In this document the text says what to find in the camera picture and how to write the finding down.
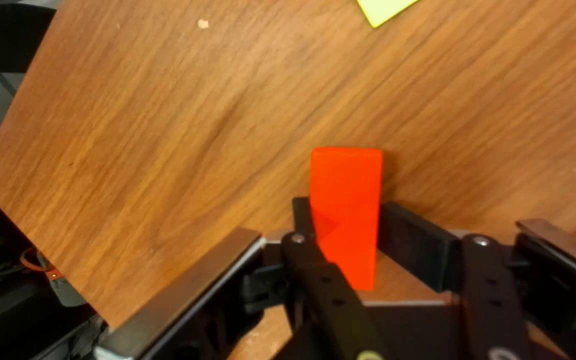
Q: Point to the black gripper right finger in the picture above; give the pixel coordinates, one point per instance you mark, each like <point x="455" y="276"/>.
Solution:
<point x="472" y="269"/>

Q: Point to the yellow wedge block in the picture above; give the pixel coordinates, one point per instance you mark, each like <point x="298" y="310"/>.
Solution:
<point x="378" y="13"/>

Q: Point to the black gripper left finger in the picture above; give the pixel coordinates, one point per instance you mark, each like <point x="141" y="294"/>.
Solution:
<point x="324" y="312"/>

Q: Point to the wooden table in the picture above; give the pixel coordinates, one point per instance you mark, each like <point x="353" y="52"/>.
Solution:
<point x="155" y="149"/>

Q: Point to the orange block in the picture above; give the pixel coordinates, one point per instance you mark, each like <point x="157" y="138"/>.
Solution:
<point x="345" y="199"/>

